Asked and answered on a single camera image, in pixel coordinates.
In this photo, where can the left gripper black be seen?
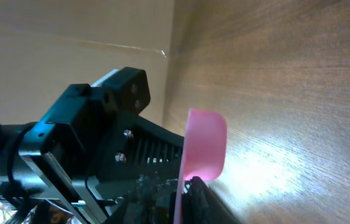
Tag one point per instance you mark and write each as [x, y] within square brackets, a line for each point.
[93, 155]

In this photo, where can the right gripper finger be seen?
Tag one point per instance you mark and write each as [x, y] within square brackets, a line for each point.
[194, 203]

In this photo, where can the pink measuring scoop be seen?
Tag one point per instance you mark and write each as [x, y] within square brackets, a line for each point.
[204, 151]

